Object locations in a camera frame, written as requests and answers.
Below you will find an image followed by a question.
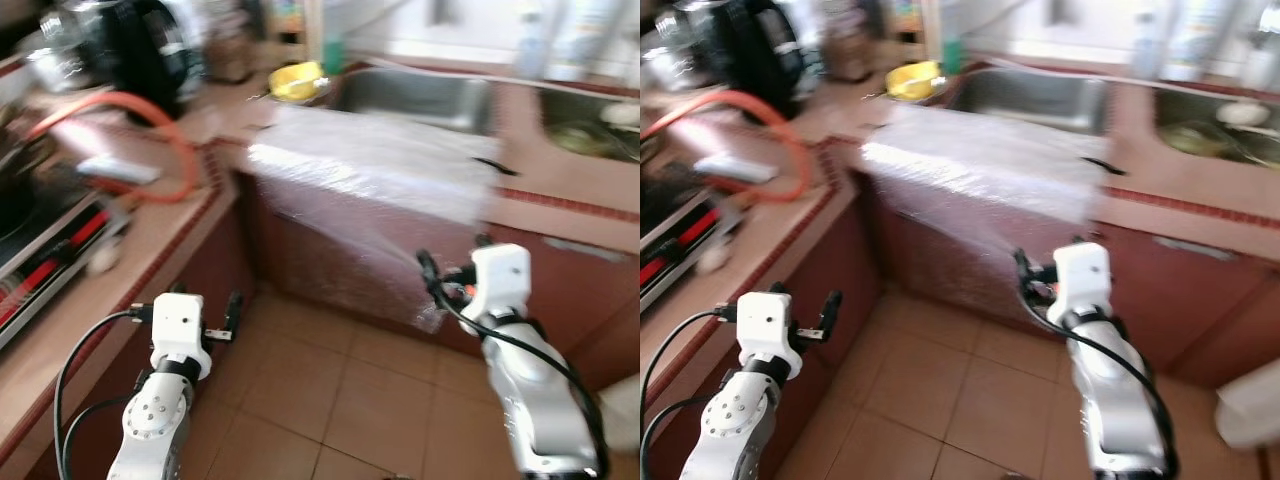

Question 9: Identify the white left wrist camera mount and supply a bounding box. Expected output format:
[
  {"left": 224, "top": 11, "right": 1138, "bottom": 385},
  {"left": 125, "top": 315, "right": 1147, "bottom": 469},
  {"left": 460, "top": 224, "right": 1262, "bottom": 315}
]
[
  {"left": 737, "top": 292, "right": 798, "bottom": 379},
  {"left": 150, "top": 293, "right": 213, "bottom": 379}
]

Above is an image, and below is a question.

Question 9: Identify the orange gas hose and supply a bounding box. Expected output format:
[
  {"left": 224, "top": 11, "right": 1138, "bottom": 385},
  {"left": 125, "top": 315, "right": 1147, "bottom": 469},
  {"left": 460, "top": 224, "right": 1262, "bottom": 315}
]
[
  {"left": 25, "top": 90, "right": 201, "bottom": 206},
  {"left": 640, "top": 90, "right": 816, "bottom": 209}
]

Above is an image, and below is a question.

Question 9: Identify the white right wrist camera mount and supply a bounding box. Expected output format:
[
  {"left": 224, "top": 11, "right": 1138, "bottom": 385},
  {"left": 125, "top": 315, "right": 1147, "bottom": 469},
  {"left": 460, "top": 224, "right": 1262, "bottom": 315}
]
[
  {"left": 1047, "top": 242, "right": 1114, "bottom": 326},
  {"left": 462, "top": 243, "right": 533, "bottom": 326}
]

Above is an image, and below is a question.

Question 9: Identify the white rectangular plastic bar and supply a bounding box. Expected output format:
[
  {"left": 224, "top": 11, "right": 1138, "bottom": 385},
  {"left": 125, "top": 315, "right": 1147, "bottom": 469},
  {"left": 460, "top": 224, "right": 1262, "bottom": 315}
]
[
  {"left": 693, "top": 155, "right": 781, "bottom": 186},
  {"left": 78, "top": 155, "right": 163, "bottom": 186}
]

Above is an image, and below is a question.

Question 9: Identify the clear bubble wrap sheet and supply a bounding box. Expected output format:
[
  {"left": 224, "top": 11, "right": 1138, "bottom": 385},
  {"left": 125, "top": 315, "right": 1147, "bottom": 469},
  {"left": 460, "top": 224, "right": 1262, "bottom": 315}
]
[
  {"left": 245, "top": 105, "right": 501, "bottom": 336},
  {"left": 860, "top": 105, "right": 1111, "bottom": 331}
]

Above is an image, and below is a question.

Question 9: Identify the steel sink basin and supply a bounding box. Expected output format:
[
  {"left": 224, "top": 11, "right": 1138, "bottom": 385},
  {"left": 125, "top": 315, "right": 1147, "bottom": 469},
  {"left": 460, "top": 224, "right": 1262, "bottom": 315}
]
[
  {"left": 540, "top": 88, "right": 640, "bottom": 163},
  {"left": 945, "top": 65, "right": 1111, "bottom": 136},
  {"left": 330, "top": 65, "right": 496, "bottom": 136},
  {"left": 1155, "top": 88, "right": 1280, "bottom": 169}
]

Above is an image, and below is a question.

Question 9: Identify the brown wooden base cabinet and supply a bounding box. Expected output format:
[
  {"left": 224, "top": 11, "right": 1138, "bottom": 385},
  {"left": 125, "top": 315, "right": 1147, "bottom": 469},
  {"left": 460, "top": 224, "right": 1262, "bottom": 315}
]
[
  {"left": 855, "top": 170, "right": 1280, "bottom": 391},
  {"left": 235, "top": 170, "right": 640, "bottom": 391}
]

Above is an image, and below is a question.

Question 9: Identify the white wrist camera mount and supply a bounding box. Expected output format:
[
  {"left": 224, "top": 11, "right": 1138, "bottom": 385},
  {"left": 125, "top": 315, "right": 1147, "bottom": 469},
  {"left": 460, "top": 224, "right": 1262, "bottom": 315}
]
[
  {"left": 462, "top": 243, "right": 533, "bottom": 326},
  {"left": 150, "top": 293, "right": 213, "bottom": 379},
  {"left": 737, "top": 292, "right": 798, "bottom": 379},
  {"left": 1047, "top": 242, "right": 1114, "bottom": 326}
]

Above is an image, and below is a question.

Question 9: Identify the steel and red gas stove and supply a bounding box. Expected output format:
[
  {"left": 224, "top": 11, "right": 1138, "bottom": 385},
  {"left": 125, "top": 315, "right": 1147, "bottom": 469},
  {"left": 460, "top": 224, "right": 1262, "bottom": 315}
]
[
  {"left": 0, "top": 130, "right": 131, "bottom": 351},
  {"left": 640, "top": 150, "right": 746, "bottom": 311}
]

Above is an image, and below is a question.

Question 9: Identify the black electric kettle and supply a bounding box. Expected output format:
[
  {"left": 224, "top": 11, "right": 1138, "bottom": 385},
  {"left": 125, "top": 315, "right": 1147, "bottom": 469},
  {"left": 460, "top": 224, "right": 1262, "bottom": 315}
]
[
  {"left": 690, "top": 0, "right": 826, "bottom": 106},
  {"left": 100, "top": 0, "right": 206, "bottom": 106}
]

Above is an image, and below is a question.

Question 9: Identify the white plastic bin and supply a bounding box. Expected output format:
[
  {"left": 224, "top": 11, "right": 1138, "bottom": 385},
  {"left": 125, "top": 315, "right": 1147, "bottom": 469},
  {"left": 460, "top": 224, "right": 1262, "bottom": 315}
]
[
  {"left": 1215, "top": 358, "right": 1280, "bottom": 451},
  {"left": 600, "top": 375, "right": 640, "bottom": 451}
]

